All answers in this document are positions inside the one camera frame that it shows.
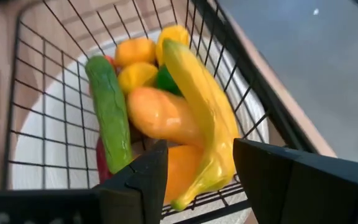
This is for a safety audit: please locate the green cucumber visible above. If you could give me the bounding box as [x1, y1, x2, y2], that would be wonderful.
[85, 55, 134, 174]

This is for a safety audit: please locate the black wire basket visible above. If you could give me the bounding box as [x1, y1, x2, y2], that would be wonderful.
[1, 0, 273, 224]

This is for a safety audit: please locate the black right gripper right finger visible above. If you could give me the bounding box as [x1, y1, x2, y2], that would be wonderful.
[232, 138, 358, 224]

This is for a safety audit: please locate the green bell pepper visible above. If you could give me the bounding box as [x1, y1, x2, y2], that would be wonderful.
[156, 64, 183, 96]

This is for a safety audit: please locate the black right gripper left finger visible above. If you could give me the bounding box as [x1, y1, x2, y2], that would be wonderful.
[92, 139, 170, 224]

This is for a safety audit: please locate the white round plate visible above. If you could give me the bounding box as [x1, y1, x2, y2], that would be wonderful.
[11, 29, 270, 224]

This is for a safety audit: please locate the yellow-orange mango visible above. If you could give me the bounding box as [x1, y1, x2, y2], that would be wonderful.
[126, 86, 204, 149]
[163, 144, 204, 205]

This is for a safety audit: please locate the small red-orange tangerine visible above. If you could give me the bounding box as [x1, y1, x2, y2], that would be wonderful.
[103, 54, 117, 74]

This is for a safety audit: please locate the yellow lemon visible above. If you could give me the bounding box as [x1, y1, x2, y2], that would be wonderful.
[155, 24, 191, 66]
[114, 37, 157, 68]
[117, 61, 159, 96]

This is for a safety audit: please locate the bright red long pepper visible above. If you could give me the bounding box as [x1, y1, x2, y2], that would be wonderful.
[95, 136, 114, 184]

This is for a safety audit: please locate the yellow banana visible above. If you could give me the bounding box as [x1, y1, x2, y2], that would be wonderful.
[162, 37, 241, 212]

